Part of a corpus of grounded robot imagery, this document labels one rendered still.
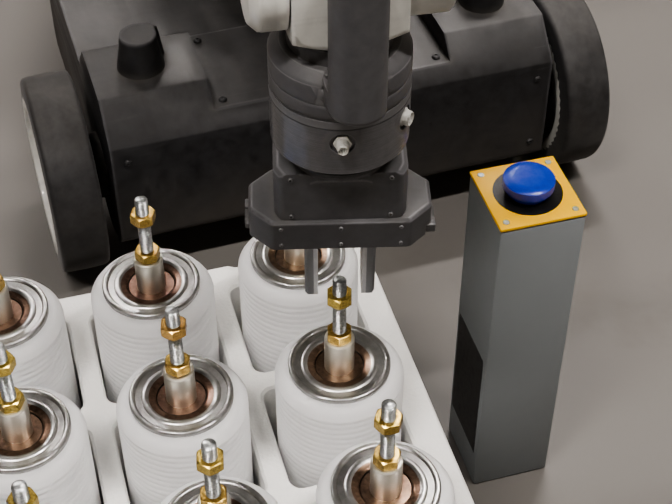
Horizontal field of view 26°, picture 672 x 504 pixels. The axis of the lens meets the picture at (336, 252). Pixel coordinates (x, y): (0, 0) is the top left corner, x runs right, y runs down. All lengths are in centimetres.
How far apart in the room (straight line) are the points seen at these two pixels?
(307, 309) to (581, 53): 51
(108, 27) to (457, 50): 37
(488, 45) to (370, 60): 67
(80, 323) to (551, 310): 39
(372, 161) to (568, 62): 64
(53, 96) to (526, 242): 52
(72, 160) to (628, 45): 75
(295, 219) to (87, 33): 65
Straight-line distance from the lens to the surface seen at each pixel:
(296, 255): 114
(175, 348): 102
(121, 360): 115
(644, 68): 180
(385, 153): 89
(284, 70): 86
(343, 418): 105
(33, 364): 112
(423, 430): 113
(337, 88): 82
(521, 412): 127
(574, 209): 112
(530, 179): 111
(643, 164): 166
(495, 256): 112
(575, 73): 151
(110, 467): 112
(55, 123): 140
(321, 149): 88
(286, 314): 114
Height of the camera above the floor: 106
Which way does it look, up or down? 44 degrees down
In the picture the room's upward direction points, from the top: straight up
